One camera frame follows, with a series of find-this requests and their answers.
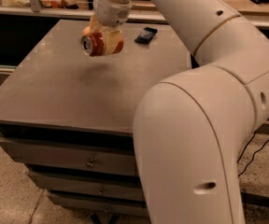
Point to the grey drawer cabinet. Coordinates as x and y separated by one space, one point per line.
60 95

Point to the dark snack bar wrapper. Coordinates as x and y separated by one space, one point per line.
146 35

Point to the bottom grey drawer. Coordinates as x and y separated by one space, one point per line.
106 205

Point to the red coke can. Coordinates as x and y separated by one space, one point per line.
92 44

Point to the grey drawer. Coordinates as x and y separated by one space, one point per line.
106 205
88 185
86 158

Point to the middle grey drawer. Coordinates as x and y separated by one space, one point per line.
88 185

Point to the top grey drawer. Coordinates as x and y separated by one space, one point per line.
86 158

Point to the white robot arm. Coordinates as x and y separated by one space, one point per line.
188 128

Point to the black metal stand leg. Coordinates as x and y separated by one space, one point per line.
254 199

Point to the grey metal railing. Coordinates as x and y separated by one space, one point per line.
63 6

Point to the orange fruit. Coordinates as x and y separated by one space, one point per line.
86 30

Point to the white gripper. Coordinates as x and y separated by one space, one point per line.
112 11

